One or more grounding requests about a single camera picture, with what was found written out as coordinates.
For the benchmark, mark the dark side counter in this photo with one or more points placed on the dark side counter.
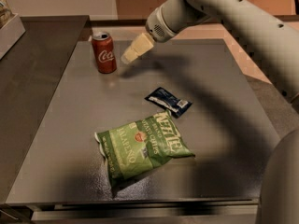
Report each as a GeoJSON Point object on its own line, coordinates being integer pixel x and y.
{"type": "Point", "coordinates": [29, 75]}

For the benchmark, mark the small blue snack packet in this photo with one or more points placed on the small blue snack packet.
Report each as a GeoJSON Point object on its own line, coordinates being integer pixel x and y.
{"type": "Point", "coordinates": [165, 99]}

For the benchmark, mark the red coke can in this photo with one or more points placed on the red coke can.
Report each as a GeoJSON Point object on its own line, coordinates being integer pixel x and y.
{"type": "Point", "coordinates": [103, 52]}

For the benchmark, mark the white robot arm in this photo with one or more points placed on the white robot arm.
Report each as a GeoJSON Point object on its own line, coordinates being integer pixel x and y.
{"type": "Point", "coordinates": [273, 46]}

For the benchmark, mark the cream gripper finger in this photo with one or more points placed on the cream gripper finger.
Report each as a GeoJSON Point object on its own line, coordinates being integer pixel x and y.
{"type": "Point", "coordinates": [139, 46]}

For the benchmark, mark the white box on counter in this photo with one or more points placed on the white box on counter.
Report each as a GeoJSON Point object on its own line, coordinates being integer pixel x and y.
{"type": "Point", "coordinates": [10, 33]}

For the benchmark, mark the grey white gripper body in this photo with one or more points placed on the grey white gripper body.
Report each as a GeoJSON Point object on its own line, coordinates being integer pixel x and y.
{"type": "Point", "coordinates": [156, 27]}

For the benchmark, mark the green jalapeno chips bag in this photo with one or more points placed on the green jalapeno chips bag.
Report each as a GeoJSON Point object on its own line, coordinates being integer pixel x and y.
{"type": "Point", "coordinates": [140, 146]}

